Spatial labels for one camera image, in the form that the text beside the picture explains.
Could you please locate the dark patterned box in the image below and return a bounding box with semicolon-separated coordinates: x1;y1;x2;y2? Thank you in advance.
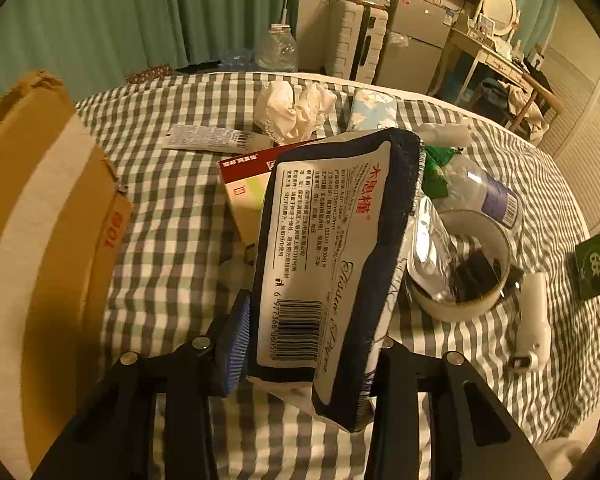
125;64;173;86

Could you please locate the grey mini fridge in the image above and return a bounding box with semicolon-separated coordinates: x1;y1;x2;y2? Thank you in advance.
377;0;463;96

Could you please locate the crumpled white tissue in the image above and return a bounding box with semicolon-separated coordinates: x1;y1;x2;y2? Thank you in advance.
292;81;337;138
254;80;301;141

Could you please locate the small black object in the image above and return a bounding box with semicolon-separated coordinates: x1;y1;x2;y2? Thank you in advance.
452;250;506;303

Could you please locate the silver foil packet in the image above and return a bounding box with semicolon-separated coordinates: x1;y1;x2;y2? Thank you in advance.
407;197;461;303

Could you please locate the white handheld device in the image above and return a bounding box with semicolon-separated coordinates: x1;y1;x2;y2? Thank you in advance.
507;272;552;372

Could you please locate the navy white tissue pack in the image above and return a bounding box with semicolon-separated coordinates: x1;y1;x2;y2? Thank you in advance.
245;127;426;433

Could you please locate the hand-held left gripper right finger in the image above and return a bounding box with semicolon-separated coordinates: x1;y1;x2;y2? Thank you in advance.
362;337;553;480

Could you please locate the large clear water jug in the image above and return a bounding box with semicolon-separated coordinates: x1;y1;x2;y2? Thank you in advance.
255;23;299;73

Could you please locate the red and cream carton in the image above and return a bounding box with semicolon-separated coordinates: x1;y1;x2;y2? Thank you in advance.
216;146;288;261

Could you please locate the white louvered door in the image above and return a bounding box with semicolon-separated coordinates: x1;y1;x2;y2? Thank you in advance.
535;55;600;241

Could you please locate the white squeeze tube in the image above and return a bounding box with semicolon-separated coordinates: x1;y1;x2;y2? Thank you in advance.
161;124;266;153

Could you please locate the green box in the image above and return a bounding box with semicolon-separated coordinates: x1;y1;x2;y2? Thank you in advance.
567;232;600;301

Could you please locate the beige tape roll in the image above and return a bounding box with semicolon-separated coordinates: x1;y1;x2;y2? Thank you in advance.
410;210;512;322

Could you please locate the oval vanity mirror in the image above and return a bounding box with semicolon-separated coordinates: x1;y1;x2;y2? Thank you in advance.
480;0;522;38

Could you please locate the clear plastic bottle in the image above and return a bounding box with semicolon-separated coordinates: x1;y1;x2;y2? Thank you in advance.
430;152;525;231

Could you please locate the wooden chair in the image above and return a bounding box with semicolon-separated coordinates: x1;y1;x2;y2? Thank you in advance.
505;72;563;133

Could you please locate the grey white checked bed sheet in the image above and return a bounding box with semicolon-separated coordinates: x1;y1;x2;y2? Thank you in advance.
72;71;600;480

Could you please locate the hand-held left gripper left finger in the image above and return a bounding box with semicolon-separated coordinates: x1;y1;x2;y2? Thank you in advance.
30;287;253;480

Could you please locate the blue floral tissue pack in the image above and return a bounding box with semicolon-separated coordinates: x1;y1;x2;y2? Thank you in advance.
347;87;400;132

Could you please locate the white vanity desk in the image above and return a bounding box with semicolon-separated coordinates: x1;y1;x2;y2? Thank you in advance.
427;27;536;106

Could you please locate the white suitcase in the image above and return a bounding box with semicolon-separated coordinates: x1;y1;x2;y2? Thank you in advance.
325;0;393;83

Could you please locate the green curtain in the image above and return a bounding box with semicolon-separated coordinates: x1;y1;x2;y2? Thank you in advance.
0;0;303;111

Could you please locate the brown cardboard box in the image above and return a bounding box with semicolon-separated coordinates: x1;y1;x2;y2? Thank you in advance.
0;71;133;480

